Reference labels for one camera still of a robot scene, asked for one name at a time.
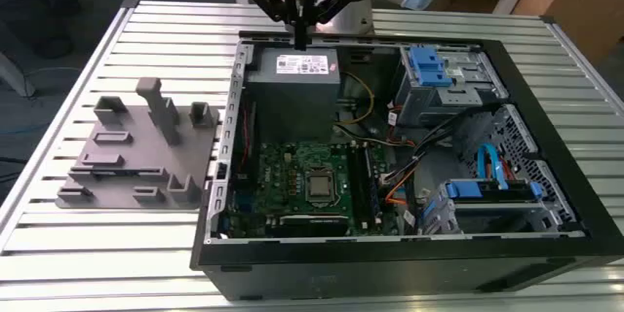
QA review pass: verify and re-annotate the blue RAM stick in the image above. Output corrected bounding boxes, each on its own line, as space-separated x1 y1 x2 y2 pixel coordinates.
91 170 166 176

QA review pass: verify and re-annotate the black RAM slot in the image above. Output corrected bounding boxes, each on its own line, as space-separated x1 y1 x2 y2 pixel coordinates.
363 142 377 227
350 142 363 228
355 142 369 228

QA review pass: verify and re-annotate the grey power supply unit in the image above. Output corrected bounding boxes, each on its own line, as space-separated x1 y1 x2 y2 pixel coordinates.
243 47 343 145

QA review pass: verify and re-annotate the silver drive cage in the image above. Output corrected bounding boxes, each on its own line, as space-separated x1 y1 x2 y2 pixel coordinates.
395 45 510 127

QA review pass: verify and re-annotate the green motherboard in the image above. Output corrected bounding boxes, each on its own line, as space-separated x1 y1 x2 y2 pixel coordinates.
217 140 409 238

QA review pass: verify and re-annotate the dark office chair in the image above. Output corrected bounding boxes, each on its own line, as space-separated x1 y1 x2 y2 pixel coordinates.
0 0 85 61

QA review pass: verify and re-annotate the CPU socket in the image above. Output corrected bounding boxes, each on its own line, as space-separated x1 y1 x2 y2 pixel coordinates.
305 167 343 208

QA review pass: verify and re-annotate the grey parts rack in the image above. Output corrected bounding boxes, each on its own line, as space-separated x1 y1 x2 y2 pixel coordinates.
54 77 226 210

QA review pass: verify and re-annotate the silver CPU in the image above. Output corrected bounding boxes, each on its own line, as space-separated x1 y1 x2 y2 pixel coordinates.
309 177 337 198

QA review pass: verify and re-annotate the metal socket cover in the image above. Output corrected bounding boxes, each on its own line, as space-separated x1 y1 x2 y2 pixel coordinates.
306 172 342 203

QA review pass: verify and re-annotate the brown cabinet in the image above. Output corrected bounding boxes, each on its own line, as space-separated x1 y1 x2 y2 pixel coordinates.
514 0 624 72

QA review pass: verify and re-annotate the blue disk carrier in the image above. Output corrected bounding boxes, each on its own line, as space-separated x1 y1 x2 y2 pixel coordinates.
423 197 459 235
446 178 546 203

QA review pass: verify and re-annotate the black graphics card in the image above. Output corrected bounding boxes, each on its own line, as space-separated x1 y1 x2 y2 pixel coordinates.
278 214 351 237

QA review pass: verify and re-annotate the silver disk bay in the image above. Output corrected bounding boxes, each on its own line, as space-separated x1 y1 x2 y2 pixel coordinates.
423 178 578 235

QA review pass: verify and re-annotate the black PC case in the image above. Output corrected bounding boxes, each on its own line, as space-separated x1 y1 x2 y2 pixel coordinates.
190 30 624 302

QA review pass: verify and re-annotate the blue plastic drive bracket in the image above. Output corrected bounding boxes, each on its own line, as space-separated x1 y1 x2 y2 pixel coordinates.
409 47 453 86

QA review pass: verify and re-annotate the yellow black power cable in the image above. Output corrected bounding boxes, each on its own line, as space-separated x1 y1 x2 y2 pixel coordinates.
338 70 377 126

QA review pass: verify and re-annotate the white black wire bundle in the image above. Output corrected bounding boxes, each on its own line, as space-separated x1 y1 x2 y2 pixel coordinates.
334 123 417 145

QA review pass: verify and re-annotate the red orange wire bundle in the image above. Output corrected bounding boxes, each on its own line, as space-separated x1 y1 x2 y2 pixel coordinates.
387 132 417 149

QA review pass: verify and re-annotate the orange red cable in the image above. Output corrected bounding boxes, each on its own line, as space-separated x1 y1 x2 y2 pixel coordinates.
383 180 417 208

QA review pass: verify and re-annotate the blue SATA cable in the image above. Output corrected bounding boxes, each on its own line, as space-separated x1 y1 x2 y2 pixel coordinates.
477 143 510 191

